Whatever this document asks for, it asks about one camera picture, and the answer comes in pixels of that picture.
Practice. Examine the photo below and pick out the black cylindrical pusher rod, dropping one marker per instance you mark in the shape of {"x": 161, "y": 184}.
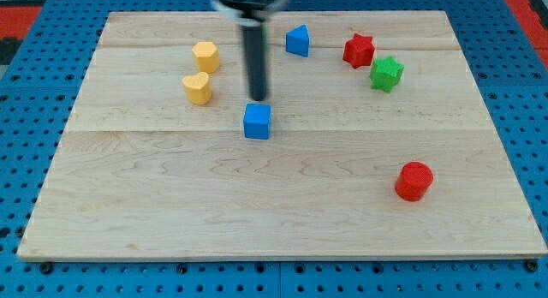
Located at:
{"x": 255, "y": 61}

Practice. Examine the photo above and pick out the blue triangle block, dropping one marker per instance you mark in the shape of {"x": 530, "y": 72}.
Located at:
{"x": 297, "y": 41}

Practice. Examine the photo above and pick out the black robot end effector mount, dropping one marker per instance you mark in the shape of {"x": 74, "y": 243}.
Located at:
{"x": 249, "y": 9}

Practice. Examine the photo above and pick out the yellow heart block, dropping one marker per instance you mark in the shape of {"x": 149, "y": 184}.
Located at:
{"x": 197, "y": 88}

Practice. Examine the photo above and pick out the yellow hexagon block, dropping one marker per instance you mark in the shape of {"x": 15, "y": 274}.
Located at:
{"x": 206, "y": 56}

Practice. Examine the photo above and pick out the green star block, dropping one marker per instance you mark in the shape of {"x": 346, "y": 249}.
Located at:
{"x": 385, "y": 73}

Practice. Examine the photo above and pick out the blue cube block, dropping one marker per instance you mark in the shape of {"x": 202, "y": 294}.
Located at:
{"x": 257, "y": 121}

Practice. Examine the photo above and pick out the red star block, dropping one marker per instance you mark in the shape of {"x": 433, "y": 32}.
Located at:
{"x": 359, "y": 51}

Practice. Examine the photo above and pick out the green block behind rod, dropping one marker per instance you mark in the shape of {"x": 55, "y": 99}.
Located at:
{"x": 265, "y": 37}

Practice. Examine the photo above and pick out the light wooden board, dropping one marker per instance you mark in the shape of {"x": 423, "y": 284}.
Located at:
{"x": 143, "y": 175}

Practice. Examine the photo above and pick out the red cylinder block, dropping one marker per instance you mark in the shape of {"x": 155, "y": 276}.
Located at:
{"x": 414, "y": 180}

